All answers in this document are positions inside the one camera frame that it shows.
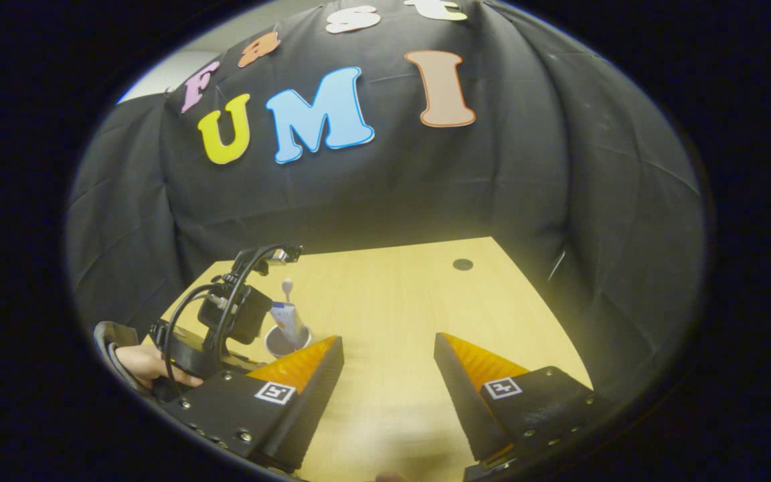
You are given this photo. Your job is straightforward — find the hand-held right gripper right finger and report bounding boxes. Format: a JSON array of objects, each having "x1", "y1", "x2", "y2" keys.
[{"x1": 434, "y1": 332, "x2": 617, "y2": 479}]

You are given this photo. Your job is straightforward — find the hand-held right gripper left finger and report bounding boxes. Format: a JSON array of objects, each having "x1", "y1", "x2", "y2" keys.
[{"x1": 158, "y1": 335, "x2": 346, "y2": 473}]

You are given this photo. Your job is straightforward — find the white cup with wooden handle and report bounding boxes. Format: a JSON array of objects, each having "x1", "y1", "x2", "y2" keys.
[{"x1": 264, "y1": 325, "x2": 313, "y2": 359}]

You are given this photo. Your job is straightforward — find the white toothpaste tube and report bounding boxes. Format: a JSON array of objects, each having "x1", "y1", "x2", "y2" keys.
[{"x1": 270, "y1": 301, "x2": 310, "y2": 347}]

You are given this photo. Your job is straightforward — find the wooden desktop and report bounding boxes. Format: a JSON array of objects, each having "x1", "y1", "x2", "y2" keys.
[{"x1": 158, "y1": 236, "x2": 594, "y2": 482}]

